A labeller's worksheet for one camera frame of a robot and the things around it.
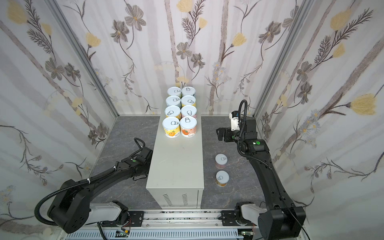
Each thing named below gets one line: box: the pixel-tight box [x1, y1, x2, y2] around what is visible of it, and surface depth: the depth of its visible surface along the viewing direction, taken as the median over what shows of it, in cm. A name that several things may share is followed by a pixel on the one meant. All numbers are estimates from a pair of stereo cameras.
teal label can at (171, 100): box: [165, 95, 181, 108], surface depth 73 cm
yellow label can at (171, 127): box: [162, 116, 181, 139], surface depth 64 cm
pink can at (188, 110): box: [180, 105, 198, 119], surface depth 69 cm
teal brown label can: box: [181, 86, 196, 98], surface depth 78 cm
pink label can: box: [214, 153, 228, 169], surface depth 92 cm
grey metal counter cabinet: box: [146, 100, 205, 209], surface depth 59 cm
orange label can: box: [215, 170, 230, 188], surface depth 85 cm
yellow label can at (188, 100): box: [180, 95, 197, 107], surface depth 73 cm
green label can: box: [167, 86, 182, 98], surface depth 78 cm
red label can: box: [180, 116, 197, 138], surface depth 64 cm
